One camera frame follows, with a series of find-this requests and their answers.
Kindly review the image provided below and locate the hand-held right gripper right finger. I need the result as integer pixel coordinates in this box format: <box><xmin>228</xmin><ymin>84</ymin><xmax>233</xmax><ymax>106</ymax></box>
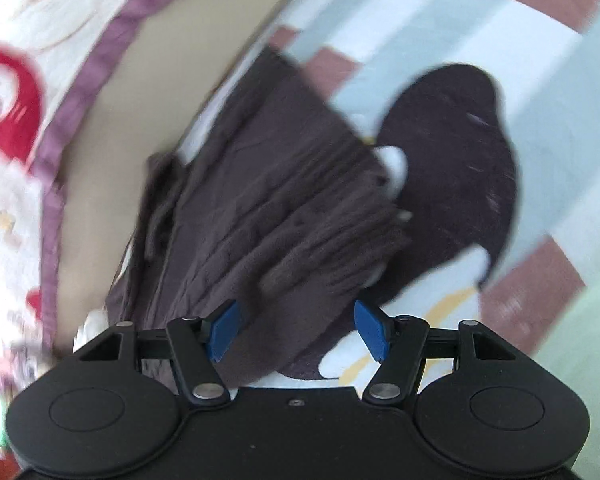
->
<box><xmin>354</xmin><ymin>299</ymin><xmax>531</xmax><ymax>405</ymax></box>

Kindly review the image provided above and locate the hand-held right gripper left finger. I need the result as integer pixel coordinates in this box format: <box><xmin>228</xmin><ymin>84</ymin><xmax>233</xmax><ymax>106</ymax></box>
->
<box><xmin>75</xmin><ymin>299</ymin><xmax>242</xmax><ymax>407</ymax></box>

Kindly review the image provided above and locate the dark brown garment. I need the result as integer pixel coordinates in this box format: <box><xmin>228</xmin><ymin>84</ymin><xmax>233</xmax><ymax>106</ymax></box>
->
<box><xmin>104</xmin><ymin>45</ymin><xmax>413</xmax><ymax>391</ymax></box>

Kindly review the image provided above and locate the cartoon quilt with purple border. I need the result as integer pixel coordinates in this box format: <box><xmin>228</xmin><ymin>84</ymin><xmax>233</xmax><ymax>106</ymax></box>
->
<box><xmin>0</xmin><ymin>0</ymin><xmax>216</xmax><ymax>456</ymax></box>

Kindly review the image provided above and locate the checked printed blanket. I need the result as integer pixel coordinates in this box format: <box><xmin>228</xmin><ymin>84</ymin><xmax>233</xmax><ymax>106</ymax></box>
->
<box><xmin>72</xmin><ymin>0</ymin><xmax>600</xmax><ymax>392</ymax></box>

